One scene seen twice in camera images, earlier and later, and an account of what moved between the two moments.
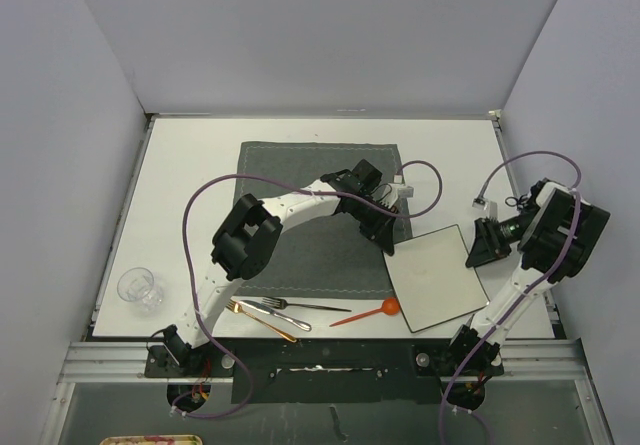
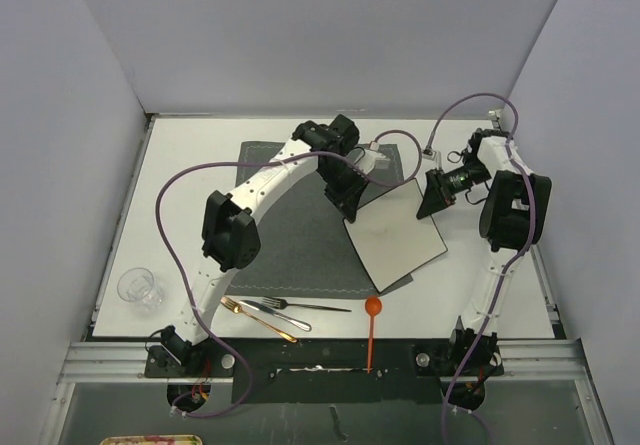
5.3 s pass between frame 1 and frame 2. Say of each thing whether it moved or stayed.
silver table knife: stayed
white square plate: moved
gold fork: stayed
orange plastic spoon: moved
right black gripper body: moved
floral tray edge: stayed
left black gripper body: moved
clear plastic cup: stayed
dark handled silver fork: stayed
